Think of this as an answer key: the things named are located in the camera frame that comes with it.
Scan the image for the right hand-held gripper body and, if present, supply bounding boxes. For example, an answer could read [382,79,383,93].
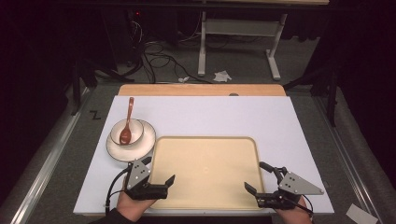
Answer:
[256,166,325,210]

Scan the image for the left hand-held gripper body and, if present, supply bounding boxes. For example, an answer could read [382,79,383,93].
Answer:
[123,159,169,201]

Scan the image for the beige plastic tray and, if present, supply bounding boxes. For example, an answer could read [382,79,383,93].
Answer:
[148,135,266,211]

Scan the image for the person's right hand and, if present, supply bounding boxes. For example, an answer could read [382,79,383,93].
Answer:
[275,200,313,224]

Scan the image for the person's left hand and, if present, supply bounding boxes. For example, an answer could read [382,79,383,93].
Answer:
[116,189,157,223]

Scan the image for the white round plate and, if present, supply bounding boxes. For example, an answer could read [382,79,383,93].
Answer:
[106,119,157,163]

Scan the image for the reddish brown spoon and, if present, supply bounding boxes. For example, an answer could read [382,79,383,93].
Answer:
[119,96,135,146]

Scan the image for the white bowl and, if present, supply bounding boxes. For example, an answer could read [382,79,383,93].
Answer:
[109,118,146,147]

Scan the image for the white table cover sheet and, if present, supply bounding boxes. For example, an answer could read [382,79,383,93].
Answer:
[72,95,336,217]

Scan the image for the flat white paper sheet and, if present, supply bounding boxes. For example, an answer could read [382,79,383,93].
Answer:
[346,203,379,224]

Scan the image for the black metal stand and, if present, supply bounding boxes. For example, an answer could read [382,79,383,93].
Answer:
[282,61,341,128]
[70,58,98,117]

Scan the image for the dark device with red light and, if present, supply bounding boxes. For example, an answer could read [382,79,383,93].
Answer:
[123,8,148,67]

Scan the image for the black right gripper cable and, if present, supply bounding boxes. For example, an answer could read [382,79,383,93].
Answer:
[288,193,316,222]

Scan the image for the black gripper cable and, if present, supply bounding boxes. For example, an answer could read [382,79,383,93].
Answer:
[288,193,316,222]
[105,167,133,217]

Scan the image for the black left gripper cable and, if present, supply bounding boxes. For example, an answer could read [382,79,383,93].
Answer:
[105,167,133,217]

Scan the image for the aluminium floor rail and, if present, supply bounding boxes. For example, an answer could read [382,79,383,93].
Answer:
[313,95,385,224]
[8,87,92,224]

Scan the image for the black floor cables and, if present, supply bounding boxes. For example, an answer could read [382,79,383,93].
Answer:
[125,39,213,85]

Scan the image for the white metal desk frame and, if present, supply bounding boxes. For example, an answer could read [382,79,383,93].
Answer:
[197,10,290,81]

